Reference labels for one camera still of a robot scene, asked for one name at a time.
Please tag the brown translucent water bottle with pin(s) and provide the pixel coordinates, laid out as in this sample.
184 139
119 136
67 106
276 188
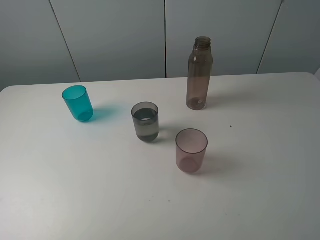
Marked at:
200 64

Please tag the grey translucent plastic cup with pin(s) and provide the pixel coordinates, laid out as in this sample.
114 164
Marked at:
145 117

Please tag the pink translucent plastic cup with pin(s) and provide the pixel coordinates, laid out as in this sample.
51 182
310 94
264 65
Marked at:
191 145

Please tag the teal translucent plastic cup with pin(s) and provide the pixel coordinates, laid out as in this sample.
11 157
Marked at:
78 102

